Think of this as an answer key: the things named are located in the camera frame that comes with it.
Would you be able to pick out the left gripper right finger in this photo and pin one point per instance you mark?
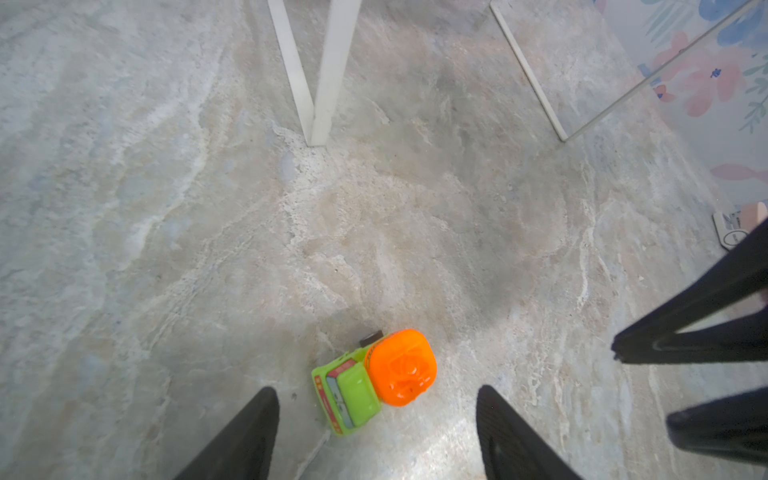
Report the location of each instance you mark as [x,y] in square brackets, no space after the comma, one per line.
[510,448]

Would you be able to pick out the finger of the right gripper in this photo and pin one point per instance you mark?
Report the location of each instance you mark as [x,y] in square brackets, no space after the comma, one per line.
[732,428]
[660,338]

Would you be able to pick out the green orange toy truck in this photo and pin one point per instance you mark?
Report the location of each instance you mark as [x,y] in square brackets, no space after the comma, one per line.
[393,370]

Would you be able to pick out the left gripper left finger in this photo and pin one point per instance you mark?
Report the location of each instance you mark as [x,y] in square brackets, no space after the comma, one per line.
[243,449]

